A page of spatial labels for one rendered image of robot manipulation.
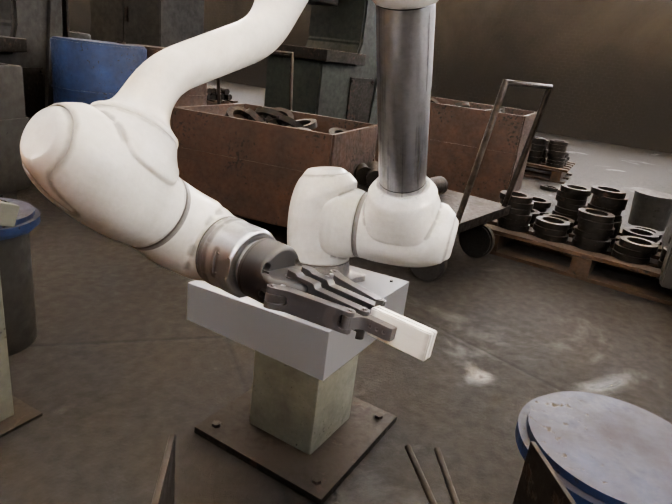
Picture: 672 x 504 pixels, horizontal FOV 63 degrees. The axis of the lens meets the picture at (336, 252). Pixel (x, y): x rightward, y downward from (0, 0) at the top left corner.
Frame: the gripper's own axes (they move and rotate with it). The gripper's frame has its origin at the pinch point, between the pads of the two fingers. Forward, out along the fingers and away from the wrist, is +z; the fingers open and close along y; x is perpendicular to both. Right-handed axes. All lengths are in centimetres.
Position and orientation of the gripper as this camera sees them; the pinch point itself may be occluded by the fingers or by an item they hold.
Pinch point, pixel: (400, 332)
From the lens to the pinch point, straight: 56.6
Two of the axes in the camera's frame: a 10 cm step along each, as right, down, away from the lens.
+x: 2.0, -9.4, -2.7
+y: -5.7, 1.1, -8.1
